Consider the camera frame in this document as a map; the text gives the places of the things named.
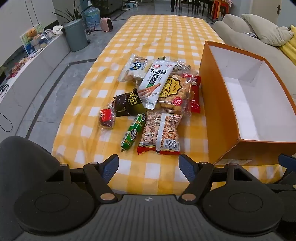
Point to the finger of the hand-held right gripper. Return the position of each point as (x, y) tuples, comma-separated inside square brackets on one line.
[(288, 161)]

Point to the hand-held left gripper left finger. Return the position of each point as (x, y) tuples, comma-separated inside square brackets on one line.
[(110, 168)]

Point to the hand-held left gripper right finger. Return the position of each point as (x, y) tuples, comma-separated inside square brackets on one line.
[(187, 168)]

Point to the orange cardboard box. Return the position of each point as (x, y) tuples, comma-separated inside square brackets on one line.
[(217, 120)]

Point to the white spicy strip packet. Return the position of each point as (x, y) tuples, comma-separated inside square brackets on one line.
[(153, 81)]

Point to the green sausage stick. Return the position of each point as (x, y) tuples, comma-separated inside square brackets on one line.
[(133, 132)]

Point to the red clear peanut packet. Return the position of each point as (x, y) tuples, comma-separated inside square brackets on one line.
[(159, 132)]

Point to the small dark red-label packet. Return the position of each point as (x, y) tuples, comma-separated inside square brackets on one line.
[(106, 115)]

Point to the red snack packet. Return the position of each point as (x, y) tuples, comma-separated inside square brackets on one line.
[(196, 102)]

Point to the dark green snack packet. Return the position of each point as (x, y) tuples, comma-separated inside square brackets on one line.
[(129, 103)]

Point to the clear biscuit packet yellow label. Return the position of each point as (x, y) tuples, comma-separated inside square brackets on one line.
[(175, 95)]

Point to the pale bread snack packet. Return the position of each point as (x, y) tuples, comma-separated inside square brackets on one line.
[(133, 69)]

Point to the yellow blanket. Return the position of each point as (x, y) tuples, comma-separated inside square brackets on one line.
[(289, 51)]

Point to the grey low cabinet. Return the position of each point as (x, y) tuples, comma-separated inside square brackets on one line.
[(34, 69)]

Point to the beige cushion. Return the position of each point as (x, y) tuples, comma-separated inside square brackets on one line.
[(266, 30)]

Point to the grey trash bin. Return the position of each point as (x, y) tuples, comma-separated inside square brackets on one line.
[(75, 37)]

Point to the yellow checked tablecloth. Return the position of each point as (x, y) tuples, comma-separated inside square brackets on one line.
[(161, 34)]

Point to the pile of colourful packets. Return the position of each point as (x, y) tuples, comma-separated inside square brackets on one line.
[(19, 64)]

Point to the beige sofa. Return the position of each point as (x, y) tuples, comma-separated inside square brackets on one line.
[(231, 30)]

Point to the pink space heater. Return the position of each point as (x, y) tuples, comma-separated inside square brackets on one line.
[(106, 24)]

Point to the white helmet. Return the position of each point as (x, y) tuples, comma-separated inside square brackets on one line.
[(57, 30)]

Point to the teddy bear poster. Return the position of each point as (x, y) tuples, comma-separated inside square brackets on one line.
[(32, 39)]

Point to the blue water bottle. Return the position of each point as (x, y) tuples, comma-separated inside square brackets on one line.
[(91, 16)]

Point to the red plastic stool stack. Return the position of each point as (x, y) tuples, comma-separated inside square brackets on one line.
[(218, 9)]

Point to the long-leaf potted plant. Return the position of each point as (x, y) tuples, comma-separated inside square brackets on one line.
[(74, 9)]

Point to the dark dining table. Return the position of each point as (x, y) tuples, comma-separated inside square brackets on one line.
[(185, 3)]

